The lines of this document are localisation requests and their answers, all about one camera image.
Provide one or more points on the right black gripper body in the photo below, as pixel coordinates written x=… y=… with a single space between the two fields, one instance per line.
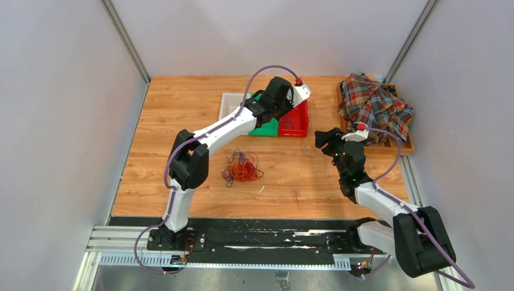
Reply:
x=334 y=148

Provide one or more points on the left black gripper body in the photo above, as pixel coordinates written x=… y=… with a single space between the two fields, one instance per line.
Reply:
x=282 y=109

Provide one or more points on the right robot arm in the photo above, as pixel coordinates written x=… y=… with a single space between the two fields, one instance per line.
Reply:
x=415 y=236

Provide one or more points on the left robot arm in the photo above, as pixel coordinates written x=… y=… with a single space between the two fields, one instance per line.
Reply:
x=188 y=164

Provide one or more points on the red plastic bin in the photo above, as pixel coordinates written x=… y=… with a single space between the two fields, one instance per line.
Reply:
x=296 y=122

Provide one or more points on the green plastic bin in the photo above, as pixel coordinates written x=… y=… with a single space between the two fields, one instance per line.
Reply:
x=267 y=129

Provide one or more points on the white plastic bin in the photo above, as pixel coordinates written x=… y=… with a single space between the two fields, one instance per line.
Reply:
x=229 y=103

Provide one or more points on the plaid cloth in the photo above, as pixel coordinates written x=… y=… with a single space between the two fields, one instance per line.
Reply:
x=374 y=104

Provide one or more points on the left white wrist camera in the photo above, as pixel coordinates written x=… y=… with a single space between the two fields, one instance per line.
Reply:
x=299 y=94

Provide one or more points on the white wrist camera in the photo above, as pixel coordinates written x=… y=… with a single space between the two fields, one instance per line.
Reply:
x=299 y=94
x=360 y=134

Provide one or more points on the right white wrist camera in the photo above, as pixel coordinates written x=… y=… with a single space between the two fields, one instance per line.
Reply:
x=360 y=134

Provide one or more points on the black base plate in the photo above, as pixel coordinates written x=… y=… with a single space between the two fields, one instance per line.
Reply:
x=297 y=242

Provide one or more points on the aluminium frame rail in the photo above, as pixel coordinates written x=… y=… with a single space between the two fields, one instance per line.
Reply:
x=116 y=258

